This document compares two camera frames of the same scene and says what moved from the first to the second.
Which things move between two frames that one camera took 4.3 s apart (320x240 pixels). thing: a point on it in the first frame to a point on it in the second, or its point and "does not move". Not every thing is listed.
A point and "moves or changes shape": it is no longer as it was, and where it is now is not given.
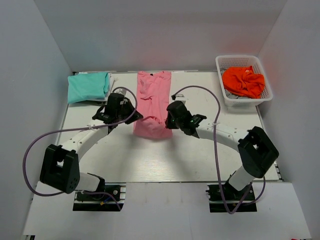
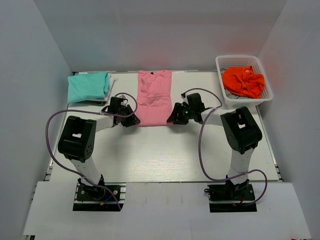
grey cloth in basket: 232,96 does not move
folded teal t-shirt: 87,86 does not move
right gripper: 169,124 to 175,119
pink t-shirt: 153,95 moves or changes shape
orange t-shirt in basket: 243,81 does not move
